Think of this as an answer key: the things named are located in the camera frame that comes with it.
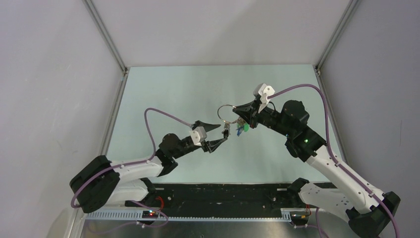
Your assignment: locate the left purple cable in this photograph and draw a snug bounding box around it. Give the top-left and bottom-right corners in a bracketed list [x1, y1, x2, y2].
[70, 108, 195, 227]

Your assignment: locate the right aluminium corner post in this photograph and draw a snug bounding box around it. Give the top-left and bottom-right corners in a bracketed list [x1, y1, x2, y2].
[315, 0, 361, 72]

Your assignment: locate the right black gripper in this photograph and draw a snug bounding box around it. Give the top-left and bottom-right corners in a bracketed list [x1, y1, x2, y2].
[233, 98, 293, 138]

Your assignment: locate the right controller board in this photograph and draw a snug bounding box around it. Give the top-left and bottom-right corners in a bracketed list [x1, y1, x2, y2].
[291, 214, 310, 221]

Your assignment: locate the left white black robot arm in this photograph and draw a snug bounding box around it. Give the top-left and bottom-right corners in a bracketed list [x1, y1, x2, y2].
[69, 120, 230, 213]

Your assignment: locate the controller board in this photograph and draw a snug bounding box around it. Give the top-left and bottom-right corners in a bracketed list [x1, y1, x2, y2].
[291, 214, 310, 221]
[141, 210, 159, 219]

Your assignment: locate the keyring with coloured keys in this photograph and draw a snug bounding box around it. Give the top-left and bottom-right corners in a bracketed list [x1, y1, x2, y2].
[217, 104, 250, 138]

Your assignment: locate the left aluminium corner post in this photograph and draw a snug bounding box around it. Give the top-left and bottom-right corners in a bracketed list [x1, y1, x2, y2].
[82, 0, 128, 75]

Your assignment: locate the left controller board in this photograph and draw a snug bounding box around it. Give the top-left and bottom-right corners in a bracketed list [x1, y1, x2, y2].
[141, 210, 159, 219]

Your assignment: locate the aluminium frame rail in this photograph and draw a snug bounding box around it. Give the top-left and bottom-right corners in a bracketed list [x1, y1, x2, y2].
[74, 187, 373, 221]

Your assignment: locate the aluminium corner post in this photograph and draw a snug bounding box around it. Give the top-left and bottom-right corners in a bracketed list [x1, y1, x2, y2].
[315, 0, 361, 72]
[82, 0, 128, 75]

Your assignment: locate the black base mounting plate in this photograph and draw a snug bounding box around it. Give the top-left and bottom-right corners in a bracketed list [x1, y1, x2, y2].
[141, 182, 330, 219]

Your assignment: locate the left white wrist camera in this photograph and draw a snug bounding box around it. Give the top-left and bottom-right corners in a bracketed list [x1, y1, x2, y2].
[189, 126, 207, 146]

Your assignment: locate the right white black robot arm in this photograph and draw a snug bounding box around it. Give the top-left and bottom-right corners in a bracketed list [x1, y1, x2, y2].
[233, 100, 401, 238]

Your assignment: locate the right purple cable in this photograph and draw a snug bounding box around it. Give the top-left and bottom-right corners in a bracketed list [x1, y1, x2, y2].
[269, 84, 402, 238]

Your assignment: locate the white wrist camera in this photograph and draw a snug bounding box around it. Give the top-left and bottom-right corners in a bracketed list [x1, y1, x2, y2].
[253, 83, 275, 113]
[189, 126, 207, 146]

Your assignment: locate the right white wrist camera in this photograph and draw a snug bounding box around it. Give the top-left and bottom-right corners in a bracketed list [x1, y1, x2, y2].
[253, 83, 275, 113]

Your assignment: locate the purple cable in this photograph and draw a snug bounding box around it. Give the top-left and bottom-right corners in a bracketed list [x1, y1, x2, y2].
[70, 108, 195, 227]
[269, 84, 402, 238]

